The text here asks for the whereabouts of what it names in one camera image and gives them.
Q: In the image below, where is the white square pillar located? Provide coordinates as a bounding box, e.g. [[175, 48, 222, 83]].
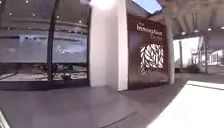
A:
[[88, 0, 130, 92]]

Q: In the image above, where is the brown sign panel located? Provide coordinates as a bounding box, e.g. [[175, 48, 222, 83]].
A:
[[126, 13, 170, 90]]

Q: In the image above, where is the grey paved ground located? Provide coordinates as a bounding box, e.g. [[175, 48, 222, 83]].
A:
[[0, 65, 224, 128]]

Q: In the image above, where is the slim grey pole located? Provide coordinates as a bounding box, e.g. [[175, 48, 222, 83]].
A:
[[179, 40, 184, 70]]

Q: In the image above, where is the glass-fronted building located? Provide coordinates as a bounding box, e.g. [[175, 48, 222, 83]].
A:
[[0, 0, 92, 90]]

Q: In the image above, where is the overhead canopy roof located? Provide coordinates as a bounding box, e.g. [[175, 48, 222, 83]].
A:
[[159, 0, 224, 41]]

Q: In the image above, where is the pale distant building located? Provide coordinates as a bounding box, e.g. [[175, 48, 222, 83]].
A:
[[191, 36, 224, 67]]

